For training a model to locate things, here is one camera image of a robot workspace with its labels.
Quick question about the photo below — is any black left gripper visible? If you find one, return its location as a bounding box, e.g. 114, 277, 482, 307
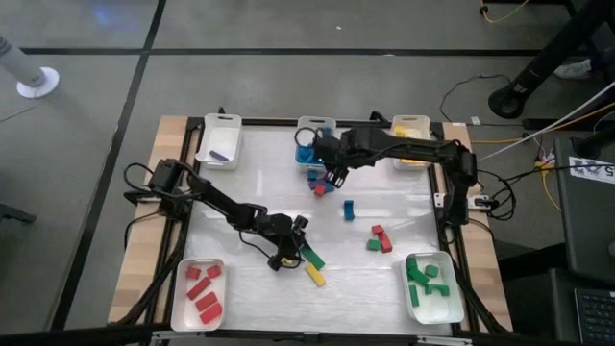
258, 213, 309, 273

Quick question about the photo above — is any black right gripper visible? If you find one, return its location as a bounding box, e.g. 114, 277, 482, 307
311, 128, 359, 189

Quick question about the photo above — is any green bar block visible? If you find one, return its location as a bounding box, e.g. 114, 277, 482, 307
407, 268, 431, 287
300, 245, 327, 271

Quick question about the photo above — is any white plastic bin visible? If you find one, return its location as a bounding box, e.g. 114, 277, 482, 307
199, 112, 243, 170
389, 114, 433, 172
401, 250, 465, 324
170, 258, 230, 334
293, 114, 337, 173

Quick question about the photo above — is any white plastic table sheet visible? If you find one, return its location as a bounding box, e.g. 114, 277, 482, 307
182, 125, 455, 336

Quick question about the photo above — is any black floor stand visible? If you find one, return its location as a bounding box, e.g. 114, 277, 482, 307
487, 0, 615, 120

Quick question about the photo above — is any white paper label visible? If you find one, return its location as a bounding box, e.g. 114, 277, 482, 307
568, 156, 615, 185

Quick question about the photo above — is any black computer case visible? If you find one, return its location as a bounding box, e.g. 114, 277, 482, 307
553, 137, 615, 285

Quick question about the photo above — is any person's shoe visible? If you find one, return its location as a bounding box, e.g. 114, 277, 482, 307
553, 58, 593, 81

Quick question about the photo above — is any dark grey furniture leg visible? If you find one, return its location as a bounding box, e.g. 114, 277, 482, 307
0, 201, 37, 226

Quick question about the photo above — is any white pole with round base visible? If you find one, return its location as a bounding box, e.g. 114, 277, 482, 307
0, 34, 62, 100

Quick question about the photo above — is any black keyboard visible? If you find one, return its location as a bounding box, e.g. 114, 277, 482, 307
574, 286, 615, 345

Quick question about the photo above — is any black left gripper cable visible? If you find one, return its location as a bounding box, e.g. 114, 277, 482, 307
238, 230, 275, 260

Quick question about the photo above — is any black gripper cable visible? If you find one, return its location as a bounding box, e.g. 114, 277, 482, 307
293, 125, 322, 150
238, 230, 275, 260

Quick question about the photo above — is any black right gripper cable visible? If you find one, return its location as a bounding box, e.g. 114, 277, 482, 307
293, 125, 322, 150

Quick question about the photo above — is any black floor cable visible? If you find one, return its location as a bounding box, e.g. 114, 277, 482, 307
438, 73, 511, 124

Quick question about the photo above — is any yellow floor cable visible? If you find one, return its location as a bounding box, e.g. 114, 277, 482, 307
470, 101, 615, 145
479, 0, 530, 25

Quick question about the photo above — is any white floor cable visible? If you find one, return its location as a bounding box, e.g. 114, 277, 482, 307
480, 80, 615, 161

